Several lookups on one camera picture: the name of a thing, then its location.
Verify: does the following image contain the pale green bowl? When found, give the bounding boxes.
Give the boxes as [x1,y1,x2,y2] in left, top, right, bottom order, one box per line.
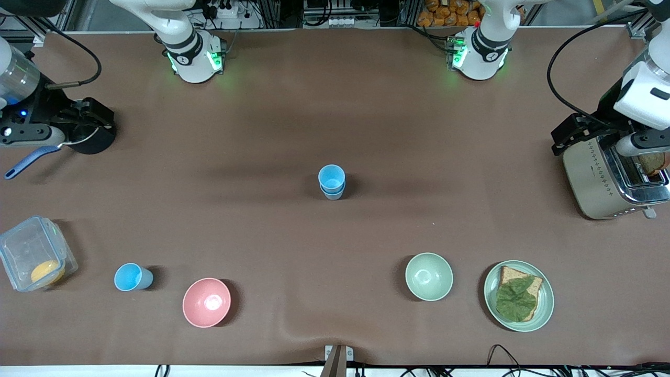
[405,252,454,302]

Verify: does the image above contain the beige chrome toaster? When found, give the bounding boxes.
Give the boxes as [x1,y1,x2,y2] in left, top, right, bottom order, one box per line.
[563,132,670,220]

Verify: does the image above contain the white power strip with plugs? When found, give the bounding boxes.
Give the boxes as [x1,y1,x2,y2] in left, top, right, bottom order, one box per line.
[208,2,240,19]

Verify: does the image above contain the pink bowl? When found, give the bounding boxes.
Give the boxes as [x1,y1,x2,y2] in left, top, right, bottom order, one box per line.
[182,278,231,329]

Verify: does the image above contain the black pot blue handle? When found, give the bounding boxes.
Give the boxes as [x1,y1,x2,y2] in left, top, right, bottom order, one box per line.
[4,98,118,181]

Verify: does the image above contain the orange round food piece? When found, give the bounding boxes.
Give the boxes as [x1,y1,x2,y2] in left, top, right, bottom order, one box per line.
[30,260,66,286]

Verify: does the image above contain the bag of orange snacks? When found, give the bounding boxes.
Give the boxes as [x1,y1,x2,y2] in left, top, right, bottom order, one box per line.
[417,0,483,28]

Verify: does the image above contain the clear plastic container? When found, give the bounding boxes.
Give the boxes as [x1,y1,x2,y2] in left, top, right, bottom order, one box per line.
[0,215,79,292]

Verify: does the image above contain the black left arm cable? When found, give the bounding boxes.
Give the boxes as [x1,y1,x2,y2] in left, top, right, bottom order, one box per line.
[546,8,652,129]

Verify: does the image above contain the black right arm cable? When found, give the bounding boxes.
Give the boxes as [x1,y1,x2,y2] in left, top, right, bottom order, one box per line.
[29,20,102,88]

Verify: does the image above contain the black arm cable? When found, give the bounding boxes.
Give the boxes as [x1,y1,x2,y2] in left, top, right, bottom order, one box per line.
[546,8,652,129]
[29,20,102,88]

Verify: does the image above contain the brown toast slice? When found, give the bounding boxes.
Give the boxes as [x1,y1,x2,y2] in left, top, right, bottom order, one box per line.
[638,152,668,177]

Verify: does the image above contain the pale green plate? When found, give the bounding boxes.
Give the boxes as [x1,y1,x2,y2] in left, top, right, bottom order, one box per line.
[483,260,555,332]

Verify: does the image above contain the thin black cable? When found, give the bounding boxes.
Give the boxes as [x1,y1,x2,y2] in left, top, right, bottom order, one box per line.
[487,344,527,377]

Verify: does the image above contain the brown bread slice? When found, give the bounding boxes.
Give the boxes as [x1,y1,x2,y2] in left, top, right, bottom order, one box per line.
[497,265,544,322]

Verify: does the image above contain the aluminium frame profile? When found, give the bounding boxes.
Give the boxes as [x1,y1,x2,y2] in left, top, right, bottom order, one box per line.
[626,0,655,40]

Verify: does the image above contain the green lettuce leaf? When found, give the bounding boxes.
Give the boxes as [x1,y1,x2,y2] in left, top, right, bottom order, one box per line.
[495,276,540,323]

